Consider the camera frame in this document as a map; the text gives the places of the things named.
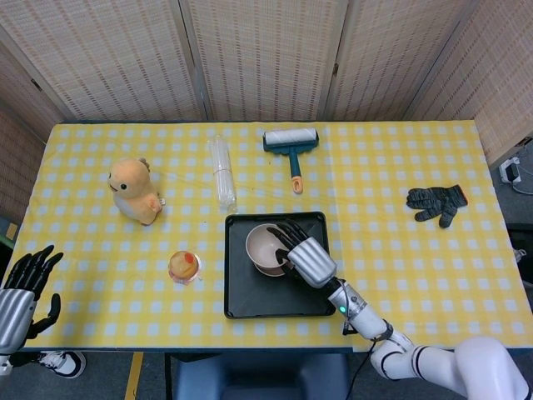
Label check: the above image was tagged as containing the white power adapter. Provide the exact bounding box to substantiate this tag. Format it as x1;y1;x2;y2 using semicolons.
498;157;523;185

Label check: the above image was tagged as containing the black square plastic tray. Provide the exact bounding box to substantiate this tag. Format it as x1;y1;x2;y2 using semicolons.
223;211;338;321

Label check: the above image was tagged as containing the dark grey knitted glove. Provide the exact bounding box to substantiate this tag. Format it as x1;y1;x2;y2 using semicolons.
406;184;469;229

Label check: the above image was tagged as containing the pale pink plastic bowl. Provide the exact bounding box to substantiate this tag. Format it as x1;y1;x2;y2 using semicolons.
245;223;292;270
253;262;290;278

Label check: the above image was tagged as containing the orange jelly cup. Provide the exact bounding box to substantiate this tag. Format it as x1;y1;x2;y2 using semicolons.
167;250;204;286

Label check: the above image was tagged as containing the teal lint roller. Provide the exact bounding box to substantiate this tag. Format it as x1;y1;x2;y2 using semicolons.
262;128;321;195

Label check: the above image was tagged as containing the orange plush bird toy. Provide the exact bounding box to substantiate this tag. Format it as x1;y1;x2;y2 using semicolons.
107;157;167;227

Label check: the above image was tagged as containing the yellow white checkered tablecloth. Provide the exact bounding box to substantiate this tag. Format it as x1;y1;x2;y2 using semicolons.
12;121;530;352

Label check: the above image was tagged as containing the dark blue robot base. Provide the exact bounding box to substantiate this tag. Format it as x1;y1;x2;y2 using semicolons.
169;352;351;400

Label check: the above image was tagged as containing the black white sneaker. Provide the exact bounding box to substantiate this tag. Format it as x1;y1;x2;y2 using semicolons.
34;350;87;380

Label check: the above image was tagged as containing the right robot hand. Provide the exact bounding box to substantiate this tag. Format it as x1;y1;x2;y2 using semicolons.
266;219;338;289

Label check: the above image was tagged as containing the bundle of clear straws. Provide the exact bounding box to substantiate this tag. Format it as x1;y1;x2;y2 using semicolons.
207;136;239;215

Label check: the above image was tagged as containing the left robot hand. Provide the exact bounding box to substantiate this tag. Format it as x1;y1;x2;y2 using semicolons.
0;244;65;356

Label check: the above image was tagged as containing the woven folding screen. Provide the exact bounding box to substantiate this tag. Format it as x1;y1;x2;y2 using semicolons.
0;0;533;218

